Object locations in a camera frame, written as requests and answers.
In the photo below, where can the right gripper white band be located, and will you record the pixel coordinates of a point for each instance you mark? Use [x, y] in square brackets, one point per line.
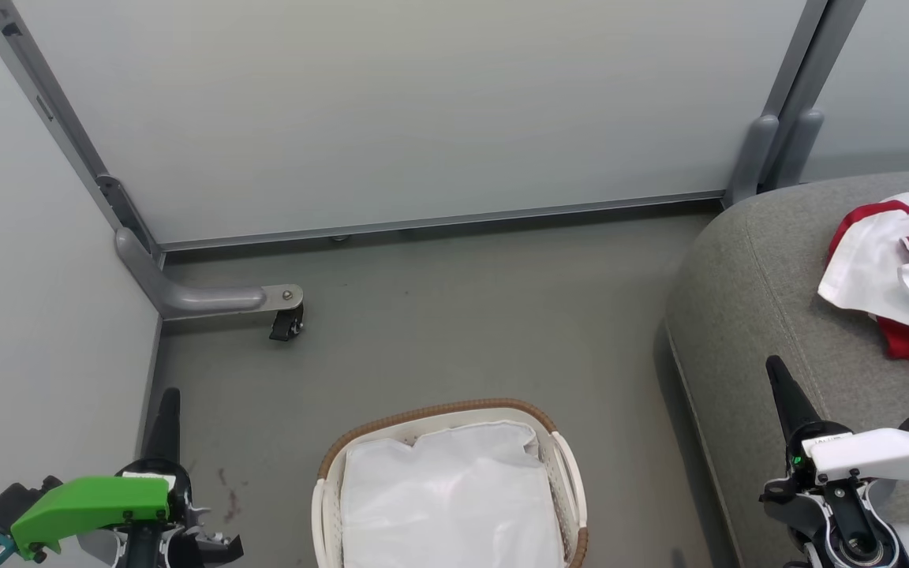
[880, 454]

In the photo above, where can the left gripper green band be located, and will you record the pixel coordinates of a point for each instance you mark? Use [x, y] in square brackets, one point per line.
[91, 505]

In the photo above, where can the red and white striped garment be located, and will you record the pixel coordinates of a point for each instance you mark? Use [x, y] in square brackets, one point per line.
[873, 268]

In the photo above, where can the white basket with brown rim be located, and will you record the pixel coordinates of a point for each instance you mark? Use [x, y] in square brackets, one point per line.
[328, 505]

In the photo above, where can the grey fabric sofa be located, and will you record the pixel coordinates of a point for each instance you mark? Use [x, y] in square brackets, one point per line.
[754, 315]

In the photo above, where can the black caster wheel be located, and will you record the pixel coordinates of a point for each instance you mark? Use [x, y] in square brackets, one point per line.
[287, 322]

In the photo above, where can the white cloth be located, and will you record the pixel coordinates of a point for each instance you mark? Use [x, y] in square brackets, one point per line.
[454, 497]

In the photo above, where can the grey partition foot bracket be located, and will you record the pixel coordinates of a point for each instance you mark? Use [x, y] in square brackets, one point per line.
[202, 298]

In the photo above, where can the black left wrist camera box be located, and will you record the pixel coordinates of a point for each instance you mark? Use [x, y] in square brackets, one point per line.
[13, 501]

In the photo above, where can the grey partition post with hinge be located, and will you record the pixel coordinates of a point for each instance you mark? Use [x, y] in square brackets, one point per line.
[68, 134]

